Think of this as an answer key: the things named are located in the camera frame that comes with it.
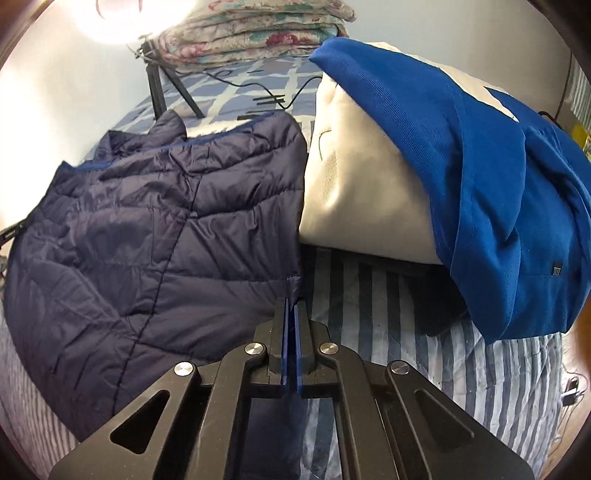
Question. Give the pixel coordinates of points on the yellow crate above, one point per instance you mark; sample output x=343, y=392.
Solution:
x=581, y=136

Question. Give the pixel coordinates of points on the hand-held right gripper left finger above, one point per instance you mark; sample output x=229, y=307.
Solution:
x=287, y=350

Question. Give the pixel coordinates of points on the navy puffer jacket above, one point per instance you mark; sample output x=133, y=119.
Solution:
x=161, y=254

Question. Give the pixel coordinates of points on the folded floral quilt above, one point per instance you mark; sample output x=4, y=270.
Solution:
x=240, y=50
x=277, y=11

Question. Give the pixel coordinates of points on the folded blue garment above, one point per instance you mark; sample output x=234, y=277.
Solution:
x=498, y=207

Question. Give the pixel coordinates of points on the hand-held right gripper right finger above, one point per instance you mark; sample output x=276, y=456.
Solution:
x=300, y=355

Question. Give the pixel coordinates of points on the folded cream garment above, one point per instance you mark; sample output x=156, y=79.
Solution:
x=369, y=194

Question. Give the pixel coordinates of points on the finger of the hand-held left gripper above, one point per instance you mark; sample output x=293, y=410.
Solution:
x=8, y=234

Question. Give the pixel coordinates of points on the black tripod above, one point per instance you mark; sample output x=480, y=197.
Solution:
x=154, y=87

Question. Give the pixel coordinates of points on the blue checked bed sheet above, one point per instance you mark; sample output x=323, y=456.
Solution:
x=221, y=97

